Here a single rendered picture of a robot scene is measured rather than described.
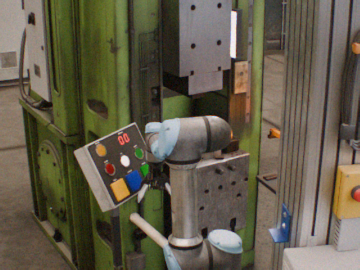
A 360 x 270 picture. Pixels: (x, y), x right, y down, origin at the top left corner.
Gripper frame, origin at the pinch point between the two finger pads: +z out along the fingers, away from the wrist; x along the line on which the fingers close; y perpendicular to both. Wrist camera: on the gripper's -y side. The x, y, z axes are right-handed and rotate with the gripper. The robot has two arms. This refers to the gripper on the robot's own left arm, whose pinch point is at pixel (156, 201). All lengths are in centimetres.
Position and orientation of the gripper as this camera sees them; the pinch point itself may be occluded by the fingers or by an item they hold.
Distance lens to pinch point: 232.6
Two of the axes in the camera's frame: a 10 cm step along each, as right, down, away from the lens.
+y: 1.1, 3.5, -9.3
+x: 9.9, -0.4, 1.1
